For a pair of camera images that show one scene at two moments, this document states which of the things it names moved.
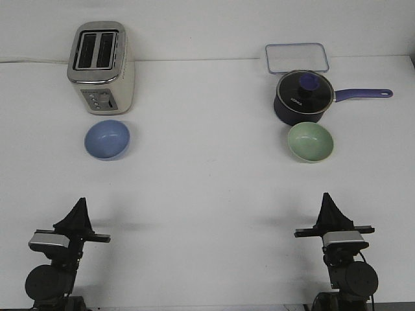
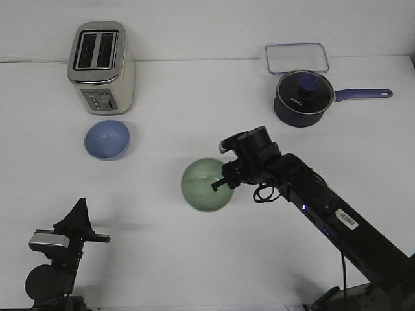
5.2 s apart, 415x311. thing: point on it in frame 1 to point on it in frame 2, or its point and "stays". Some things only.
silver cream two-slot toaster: x=99 y=69 stays
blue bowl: x=107 y=140 stays
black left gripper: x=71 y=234 stays
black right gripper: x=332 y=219 to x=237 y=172
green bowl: x=310 y=142 to x=196 y=185
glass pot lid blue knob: x=305 y=92 stays
